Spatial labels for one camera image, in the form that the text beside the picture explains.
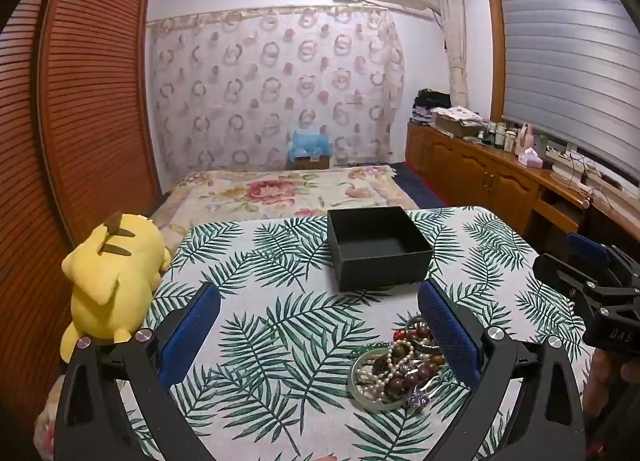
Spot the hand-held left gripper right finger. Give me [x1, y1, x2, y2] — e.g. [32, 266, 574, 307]
[417, 278, 587, 461]

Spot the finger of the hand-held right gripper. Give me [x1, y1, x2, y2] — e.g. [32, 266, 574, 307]
[566, 232, 640, 288]
[531, 253, 612, 313]

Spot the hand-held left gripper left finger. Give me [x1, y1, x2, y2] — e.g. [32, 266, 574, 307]
[54, 282, 222, 461]

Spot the silver metal bangle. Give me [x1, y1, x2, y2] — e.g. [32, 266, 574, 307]
[404, 313, 442, 343]

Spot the brown wooden bead bracelet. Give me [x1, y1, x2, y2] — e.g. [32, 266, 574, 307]
[372, 322, 451, 398]

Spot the white pearl necklace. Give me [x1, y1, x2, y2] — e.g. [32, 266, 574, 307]
[357, 336, 417, 404]

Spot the green jade bangle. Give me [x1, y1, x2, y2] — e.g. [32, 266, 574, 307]
[348, 347, 417, 413]

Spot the black square box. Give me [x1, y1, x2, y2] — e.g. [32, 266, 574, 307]
[326, 206, 434, 293]

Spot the person's right hand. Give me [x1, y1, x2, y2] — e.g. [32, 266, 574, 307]
[585, 353, 640, 417]

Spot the leaf print tablecloth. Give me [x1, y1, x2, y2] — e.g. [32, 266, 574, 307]
[114, 206, 601, 461]

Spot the yellow plush toy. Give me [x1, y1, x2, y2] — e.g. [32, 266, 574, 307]
[60, 212, 172, 362]

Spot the wooden sideboard cabinet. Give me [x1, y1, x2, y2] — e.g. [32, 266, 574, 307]
[404, 120, 640, 248]

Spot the group of cosmetic bottles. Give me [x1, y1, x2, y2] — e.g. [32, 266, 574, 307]
[481, 121, 519, 152]

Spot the dark blue bed sheet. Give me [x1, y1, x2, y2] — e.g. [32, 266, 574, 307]
[391, 161, 449, 210]

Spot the flat cardboard box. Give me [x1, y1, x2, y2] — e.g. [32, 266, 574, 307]
[432, 107, 487, 138]

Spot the grey window blind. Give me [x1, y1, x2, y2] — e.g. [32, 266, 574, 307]
[497, 0, 640, 169]

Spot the small cardboard box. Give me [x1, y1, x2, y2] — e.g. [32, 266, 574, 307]
[293, 154, 331, 171]

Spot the pile of folded clothes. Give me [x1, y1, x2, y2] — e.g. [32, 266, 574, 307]
[411, 89, 454, 124]

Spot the blue bag on box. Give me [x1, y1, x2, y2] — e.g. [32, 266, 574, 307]
[287, 129, 335, 160]

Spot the wrapped air conditioner pipe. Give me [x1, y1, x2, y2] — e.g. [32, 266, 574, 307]
[433, 0, 469, 110]

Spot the wooden louvre wardrobe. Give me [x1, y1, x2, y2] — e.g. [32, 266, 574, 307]
[0, 0, 163, 442]

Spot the ring pattern curtain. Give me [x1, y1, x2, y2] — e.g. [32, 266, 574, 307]
[147, 5, 406, 186]

